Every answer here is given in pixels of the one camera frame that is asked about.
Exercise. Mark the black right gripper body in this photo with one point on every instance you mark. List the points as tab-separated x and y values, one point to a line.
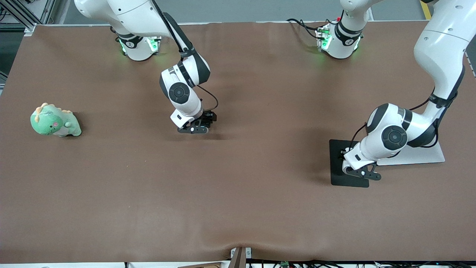
207	118

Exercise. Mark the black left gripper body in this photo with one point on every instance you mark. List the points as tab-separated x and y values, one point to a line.
342	153

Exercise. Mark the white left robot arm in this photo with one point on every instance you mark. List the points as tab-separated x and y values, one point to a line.
394	137

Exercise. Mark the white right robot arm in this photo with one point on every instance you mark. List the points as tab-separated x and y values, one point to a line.
180	93

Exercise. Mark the black mouse pad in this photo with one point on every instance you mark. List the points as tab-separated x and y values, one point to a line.
338	175

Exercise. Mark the silver laptop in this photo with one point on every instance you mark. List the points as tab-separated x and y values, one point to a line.
420	158

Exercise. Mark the brown table cover mat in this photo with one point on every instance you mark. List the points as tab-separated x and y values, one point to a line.
238	193

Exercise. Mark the green connector plug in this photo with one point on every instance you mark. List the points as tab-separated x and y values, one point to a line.
285	264

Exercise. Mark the green dinosaur plush toy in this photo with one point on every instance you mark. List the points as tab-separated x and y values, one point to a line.
50	121

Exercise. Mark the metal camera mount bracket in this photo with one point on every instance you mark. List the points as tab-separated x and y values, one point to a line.
238	260

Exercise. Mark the aluminium frame profile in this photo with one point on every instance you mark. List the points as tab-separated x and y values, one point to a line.
26	20

